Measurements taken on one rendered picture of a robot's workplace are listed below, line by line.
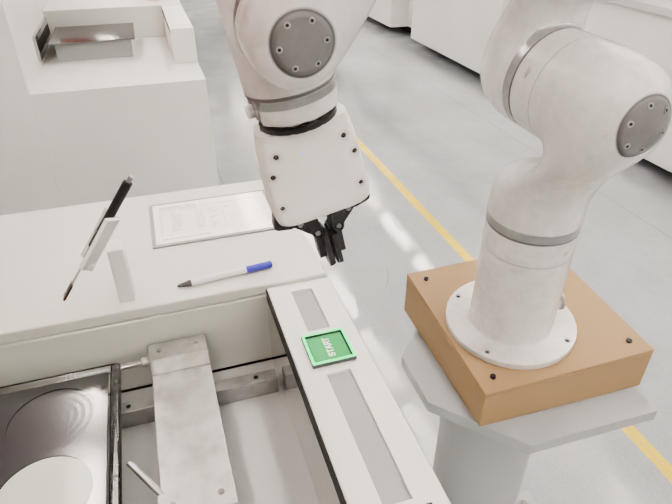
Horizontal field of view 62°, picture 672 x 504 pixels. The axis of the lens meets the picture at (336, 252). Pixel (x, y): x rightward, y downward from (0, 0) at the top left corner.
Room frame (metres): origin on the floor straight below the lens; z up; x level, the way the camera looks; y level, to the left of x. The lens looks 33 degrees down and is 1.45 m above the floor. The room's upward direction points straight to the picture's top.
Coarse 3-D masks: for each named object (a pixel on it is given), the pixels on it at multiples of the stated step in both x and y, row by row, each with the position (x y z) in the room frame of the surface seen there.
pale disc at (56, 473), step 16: (32, 464) 0.40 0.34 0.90; (48, 464) 0.40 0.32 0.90; (64, 464) 0.40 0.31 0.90; (80, 464) 0.40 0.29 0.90; (16, 480) 0.38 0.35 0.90; (32, 480) 0.38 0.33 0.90; (48, 480) 0.38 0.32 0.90; (64, 480) 0.38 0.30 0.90; (80, 480) 0.38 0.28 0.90; (0, 496) 0.36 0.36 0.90; (16, 496) 0.36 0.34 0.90; (32, 496) 0.36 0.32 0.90; (48, 496) 0.36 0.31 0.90; (64, 496) 0.36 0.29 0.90; (80, 496) 0.36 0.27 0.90
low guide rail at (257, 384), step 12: (264, 372) 0.59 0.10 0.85; (216, 384) 0.57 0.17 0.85; (228, 384) 0.57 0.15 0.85; (240, 384) 0.57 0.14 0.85; (252, 384) 0.57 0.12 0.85; (264, 384) 0.58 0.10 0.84; (276, 384) 0.58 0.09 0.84; (228, 396) 0.56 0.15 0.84; (240, 396) 0.57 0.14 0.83; (252, 396) 0.57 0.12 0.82; (108, 408) 0.53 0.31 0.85; (132, 408) 0.53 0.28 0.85; (144, 408) 0.53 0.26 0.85; (108, 420) 0.51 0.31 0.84; (132, 420) 0.52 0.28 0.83; (144, 420) 0.53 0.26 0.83
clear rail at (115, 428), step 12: (120, 372) 0.55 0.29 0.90; (120, 384) 0.52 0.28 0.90; (120, 396) 0.50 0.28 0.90; (120, 408) 0.48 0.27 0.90; (120, 420) 0.46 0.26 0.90; (120, 432) 0.45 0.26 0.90; (120, 444) 0.43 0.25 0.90; (120, 456) 0.41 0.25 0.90; (120, 468) 0.40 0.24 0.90; (120, 480) 0.38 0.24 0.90; (120, 492) 0.37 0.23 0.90
